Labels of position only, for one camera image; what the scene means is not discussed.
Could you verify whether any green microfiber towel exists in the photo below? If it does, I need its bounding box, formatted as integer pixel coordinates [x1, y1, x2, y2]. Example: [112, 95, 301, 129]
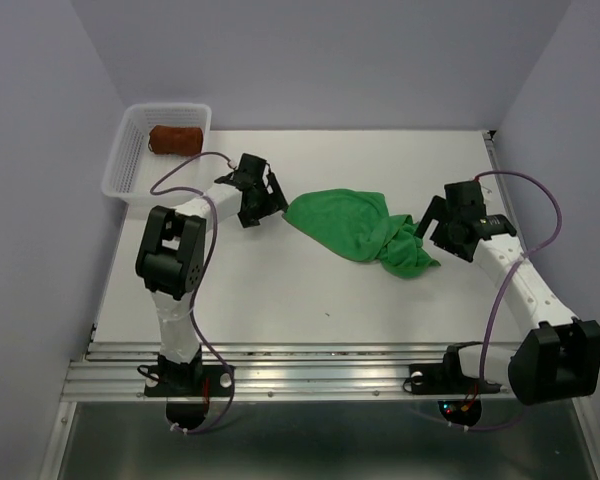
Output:
[283, 189, 440, 279]

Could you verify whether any brown microfiber towel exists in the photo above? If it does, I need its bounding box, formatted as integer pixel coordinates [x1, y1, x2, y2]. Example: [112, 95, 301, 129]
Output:
[148, 125, 204, 157]

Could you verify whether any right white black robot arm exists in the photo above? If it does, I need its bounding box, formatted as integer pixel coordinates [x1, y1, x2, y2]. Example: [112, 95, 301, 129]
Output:
[403, 180, 600, 406]

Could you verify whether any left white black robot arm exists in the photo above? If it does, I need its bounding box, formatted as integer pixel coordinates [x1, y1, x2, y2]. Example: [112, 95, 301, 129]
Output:
[135, 154, 288, 394]

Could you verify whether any white perforated plastic basket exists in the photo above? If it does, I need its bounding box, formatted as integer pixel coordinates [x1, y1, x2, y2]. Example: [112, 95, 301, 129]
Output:
[101, 102, 212, 207]

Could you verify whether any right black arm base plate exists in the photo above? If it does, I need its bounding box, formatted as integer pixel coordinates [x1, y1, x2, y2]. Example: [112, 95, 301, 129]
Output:
[402, 363, 501, 396]

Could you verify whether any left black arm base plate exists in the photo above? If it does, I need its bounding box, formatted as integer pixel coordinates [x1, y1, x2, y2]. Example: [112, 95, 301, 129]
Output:
[137, 362, 233, 399]

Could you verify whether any aluminium extrusion rail frame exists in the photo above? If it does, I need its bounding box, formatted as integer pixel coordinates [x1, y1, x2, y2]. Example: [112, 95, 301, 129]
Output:
[41, 131, 600, 479]

